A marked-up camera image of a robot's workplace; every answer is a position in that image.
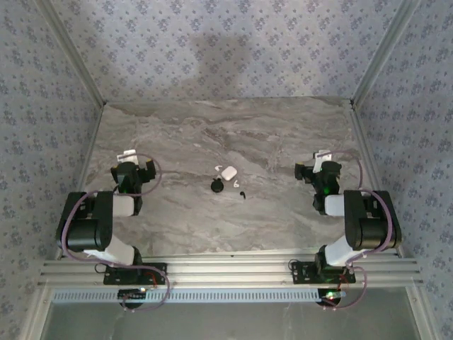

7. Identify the left controller board with LED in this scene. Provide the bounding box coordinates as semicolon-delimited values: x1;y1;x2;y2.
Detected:
117;288;148;299

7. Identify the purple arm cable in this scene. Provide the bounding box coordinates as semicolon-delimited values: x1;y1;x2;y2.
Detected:
59;152;173;315
319;149;394;312

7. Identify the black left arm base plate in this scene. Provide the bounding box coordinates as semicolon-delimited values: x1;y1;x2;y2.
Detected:
102;262;168;286

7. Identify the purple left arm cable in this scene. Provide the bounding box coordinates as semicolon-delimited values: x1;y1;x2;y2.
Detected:
59;152;173;315

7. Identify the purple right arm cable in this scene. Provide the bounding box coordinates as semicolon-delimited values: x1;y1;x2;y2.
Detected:
319;149;394;312

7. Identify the right controller board with LED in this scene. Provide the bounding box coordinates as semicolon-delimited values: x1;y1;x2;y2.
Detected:
317;289;347;300

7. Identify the grey slotted cable duct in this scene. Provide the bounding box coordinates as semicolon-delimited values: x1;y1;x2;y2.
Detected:
51;287;350;305

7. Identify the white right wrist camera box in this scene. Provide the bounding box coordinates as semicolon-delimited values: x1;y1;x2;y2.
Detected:
312;149;333;174

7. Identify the aluminium mounting rail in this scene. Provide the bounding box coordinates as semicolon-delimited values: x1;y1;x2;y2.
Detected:
38;249;425;288

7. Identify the grey metal lower panel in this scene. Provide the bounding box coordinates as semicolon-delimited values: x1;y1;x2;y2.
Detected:
39;287;432;340

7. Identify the controller board with led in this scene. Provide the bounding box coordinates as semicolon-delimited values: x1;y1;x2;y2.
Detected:
117;288;148;299
317;289;347;300

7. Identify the aluminium table side rail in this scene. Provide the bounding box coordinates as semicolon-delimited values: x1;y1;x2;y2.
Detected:
55;102;108;261
348;101;405;259

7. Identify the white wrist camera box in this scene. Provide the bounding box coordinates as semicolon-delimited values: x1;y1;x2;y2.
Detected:
117;149;139;164
312;149;333;174

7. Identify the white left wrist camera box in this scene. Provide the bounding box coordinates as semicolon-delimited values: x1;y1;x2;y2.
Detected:
117;149;139;164

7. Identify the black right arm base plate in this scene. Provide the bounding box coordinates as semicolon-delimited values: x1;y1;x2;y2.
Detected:
289;259;357;285

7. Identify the aluminium corner post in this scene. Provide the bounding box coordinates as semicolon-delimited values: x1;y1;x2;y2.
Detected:
35;0;108;108
349;0;423;108

